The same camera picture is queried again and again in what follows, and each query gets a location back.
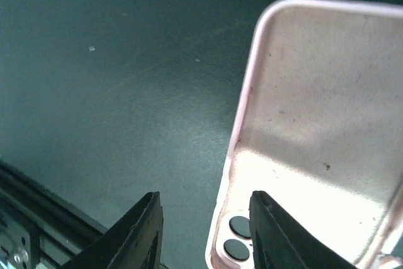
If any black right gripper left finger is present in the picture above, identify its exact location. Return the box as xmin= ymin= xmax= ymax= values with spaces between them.
xmin=62 ymin=192 xmax=164 ymax=269

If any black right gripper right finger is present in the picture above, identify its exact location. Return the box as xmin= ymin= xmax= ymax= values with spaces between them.
xmin=249 ymin=191 xmax=355 ymax=269

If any pink phone case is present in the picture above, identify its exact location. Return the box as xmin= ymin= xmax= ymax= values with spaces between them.
xmin=205 ymin=0 xmax=402 ymax=268

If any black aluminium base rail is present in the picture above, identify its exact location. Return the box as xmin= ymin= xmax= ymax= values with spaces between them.
xmin=1 ymin=163 xmax=107 ymax=268

